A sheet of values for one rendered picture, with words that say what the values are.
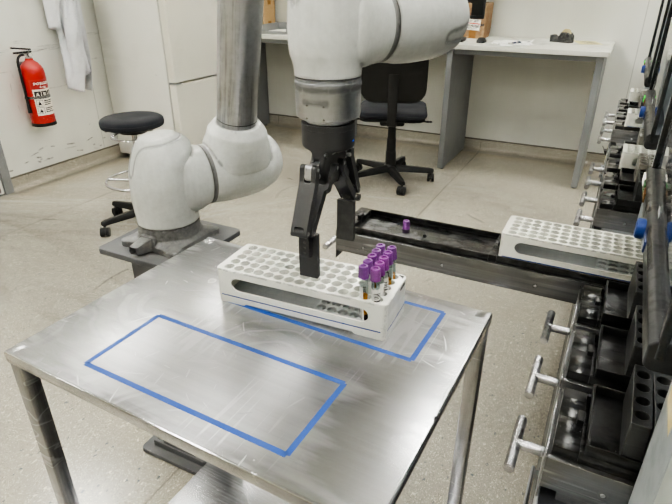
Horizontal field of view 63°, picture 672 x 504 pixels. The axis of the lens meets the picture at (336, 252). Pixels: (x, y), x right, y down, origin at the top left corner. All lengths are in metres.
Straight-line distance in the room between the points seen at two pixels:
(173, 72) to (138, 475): 3.01
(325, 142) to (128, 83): 3.85
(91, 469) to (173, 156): 1.00
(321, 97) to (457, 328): 0.41
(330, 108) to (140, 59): 3.72
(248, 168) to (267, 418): 0.83
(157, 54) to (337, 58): 3.60
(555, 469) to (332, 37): 0.58
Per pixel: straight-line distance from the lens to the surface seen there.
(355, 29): 0.72
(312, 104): 0.73
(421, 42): 0.80
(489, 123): 4.76
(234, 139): 1.37
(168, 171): 1.33
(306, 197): 0.73
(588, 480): 0.74
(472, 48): 3.98
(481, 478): 1.77
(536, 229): 1.15
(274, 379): 0.76
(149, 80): 4.38
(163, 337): 0.87
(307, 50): 0.72
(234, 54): 1.31
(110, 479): 1.84
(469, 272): 1.13
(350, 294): 0.83
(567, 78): 4.61
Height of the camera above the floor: 1.31
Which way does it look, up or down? 27 degrees down
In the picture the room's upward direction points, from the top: straight up
